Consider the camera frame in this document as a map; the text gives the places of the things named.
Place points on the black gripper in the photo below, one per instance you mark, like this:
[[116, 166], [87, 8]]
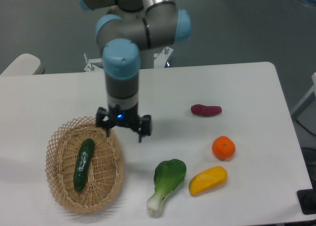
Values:
[[124, 113]]

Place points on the green cucumber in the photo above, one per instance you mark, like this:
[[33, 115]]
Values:
[[84, 157]]

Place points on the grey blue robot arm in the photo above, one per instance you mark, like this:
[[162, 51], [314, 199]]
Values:
[[120, 43]]

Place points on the woven wicker basket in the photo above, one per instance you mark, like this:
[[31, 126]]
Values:
[[106, 169]]

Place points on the green bok choy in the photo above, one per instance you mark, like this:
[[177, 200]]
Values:
[[168, 176]]

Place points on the purple sweet potato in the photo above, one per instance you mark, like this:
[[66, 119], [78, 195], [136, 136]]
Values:
[[206, 111]]

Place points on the orange tangerine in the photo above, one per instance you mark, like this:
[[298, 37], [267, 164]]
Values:
[[223, 148]]

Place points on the yellow mango slice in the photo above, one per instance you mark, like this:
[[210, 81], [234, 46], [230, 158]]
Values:
[[207, 180]]

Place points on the white chair armrest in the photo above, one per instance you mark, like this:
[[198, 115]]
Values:
[[25, 64]]

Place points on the black device at table edge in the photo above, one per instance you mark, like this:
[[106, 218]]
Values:
[[307, 201]]

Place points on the white furniture frame right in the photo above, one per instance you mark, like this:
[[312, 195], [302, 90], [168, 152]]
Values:
[[305, 101]]

